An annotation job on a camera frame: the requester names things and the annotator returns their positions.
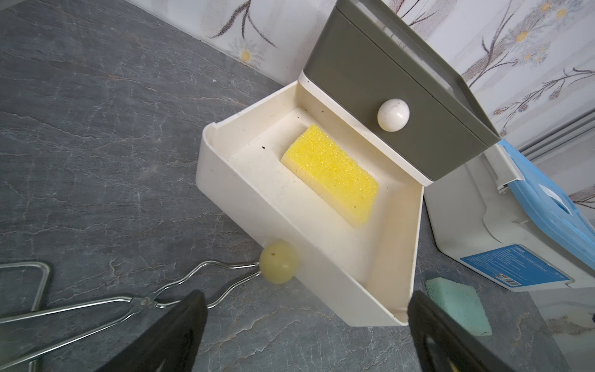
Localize blue lidded storage box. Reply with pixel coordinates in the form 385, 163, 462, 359
425, 140, 594, 292

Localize bright yellow thin sponge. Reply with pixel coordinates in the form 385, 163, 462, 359
281, 124, 380, 228

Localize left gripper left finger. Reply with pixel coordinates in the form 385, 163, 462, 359
99, 290, 208, 371

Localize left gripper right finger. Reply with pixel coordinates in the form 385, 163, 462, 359
408, 291, 512, 371

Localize white drawer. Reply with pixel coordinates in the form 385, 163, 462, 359
196, 74, 430, 326

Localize green sponge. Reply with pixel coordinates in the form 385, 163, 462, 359
425, 277, 492, 336

